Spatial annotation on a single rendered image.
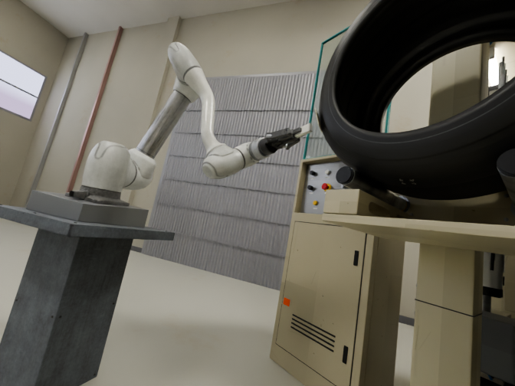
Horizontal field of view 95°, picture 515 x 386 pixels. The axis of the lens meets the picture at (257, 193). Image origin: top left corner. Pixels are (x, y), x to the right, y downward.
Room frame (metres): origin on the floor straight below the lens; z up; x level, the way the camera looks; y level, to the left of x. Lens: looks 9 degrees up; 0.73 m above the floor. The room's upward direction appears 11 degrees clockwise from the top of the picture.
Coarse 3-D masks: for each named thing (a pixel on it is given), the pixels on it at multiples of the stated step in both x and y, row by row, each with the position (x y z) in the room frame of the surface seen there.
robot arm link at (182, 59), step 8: (168, 48) 1.01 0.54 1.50; (176, 48) 0.99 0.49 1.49; (184, 48) 0.99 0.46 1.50; (176, 56) 0.99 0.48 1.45; (184, 56) 0.98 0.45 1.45; (192, 56) 1.01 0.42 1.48; (176, 64) 1.00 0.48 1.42; (184, 64) 0.99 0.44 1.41; (192, 64) 0.99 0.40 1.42; (176, 72) 1.06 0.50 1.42; (184, 72) 1.00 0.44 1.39; (184, 80) 1.05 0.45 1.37
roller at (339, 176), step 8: (344, 168) 0.54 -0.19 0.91; (352, 168) 0.54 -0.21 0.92; (336, 176) 0.56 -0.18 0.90; (344, 176) 0.54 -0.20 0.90; (352, 176) 0.53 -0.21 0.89; (360, 176) 0.55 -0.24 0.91; (344, 184) 0.55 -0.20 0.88; (352, 184) 0.55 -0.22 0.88; (360, 184) 0.56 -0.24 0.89; (368, 184) 0.58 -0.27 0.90; (376, 184) 0.61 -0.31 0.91; (368, 192) 0.60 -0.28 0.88; (376, 192) 0.61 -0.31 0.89; (384, 192) 0.63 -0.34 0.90; (384, 200) 0.65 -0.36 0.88; (392, 200) 0.67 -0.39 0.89; (400, 200) 0.70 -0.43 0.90; (400, 208) 0.73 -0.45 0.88
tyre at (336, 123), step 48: (384, 0) 0.49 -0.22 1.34; (432, 0) 0.54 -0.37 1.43; (480, 0) 0.51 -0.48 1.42; (336, 48) 0.59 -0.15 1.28; (384, 48) 0.66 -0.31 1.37; (432, 48) 0.63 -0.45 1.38; (336, 96) 0.58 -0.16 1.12; (384, 96) 0.74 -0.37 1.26; (336, 144) 0.57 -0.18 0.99; (384, 144) 0.46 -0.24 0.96; (432, 144) 0.40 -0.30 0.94; (480, 144) 0.36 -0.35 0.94; (432, 192) 0.52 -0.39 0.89; (480, 192) 0.49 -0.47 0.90
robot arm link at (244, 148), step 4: (244, 144) 1.00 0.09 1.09; (248, 144) 0.99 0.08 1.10; (236, 148) 0.98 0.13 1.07; (240, 148) 0.98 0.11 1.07; (244, 148) 0.98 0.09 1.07; (248, 148) 0.98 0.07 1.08; (244, 152) 0.98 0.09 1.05; (248, 152) 0.99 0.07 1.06; (244, 156) 0.98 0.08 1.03; (248, 156) 0.99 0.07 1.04; (244, 160) 0.98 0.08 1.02; (248, 160) 0.99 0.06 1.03; (252, 160) 1.01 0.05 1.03; (256, 160) 1.01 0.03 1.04; (244, 164) 0.99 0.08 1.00; (248, 164) 1.01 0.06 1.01; (252, 164) 1.03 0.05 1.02
